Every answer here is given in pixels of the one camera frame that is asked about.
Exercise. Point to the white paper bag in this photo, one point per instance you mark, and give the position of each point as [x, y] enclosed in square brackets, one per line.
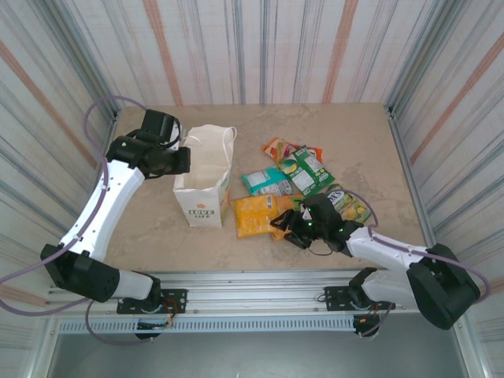
[204, 169]

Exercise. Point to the aluminium mounting rail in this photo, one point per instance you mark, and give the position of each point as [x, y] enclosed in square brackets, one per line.
[256, 293]

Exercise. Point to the dark green candy pack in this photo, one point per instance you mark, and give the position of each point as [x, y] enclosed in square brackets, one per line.
[311, 173]

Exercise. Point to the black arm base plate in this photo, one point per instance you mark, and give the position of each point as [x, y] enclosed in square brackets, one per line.
[177, 299]
[334, 297]

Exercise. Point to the teal snack pack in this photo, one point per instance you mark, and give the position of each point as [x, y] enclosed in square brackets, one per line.
[260, 181]

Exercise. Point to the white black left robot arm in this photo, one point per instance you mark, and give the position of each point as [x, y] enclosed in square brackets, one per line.
[118, 189]

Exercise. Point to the yellow green Fox's candy pack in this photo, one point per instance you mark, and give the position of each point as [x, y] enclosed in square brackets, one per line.
[354, 208]

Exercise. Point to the orange red Fox's candy pack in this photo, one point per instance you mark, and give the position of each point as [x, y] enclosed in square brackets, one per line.
[275, 146]

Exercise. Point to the orange yellow snack pack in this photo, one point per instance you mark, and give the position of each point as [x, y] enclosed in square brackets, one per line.
[287, 201]

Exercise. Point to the yellow chips pack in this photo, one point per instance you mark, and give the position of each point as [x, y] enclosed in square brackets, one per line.
[250, 214]

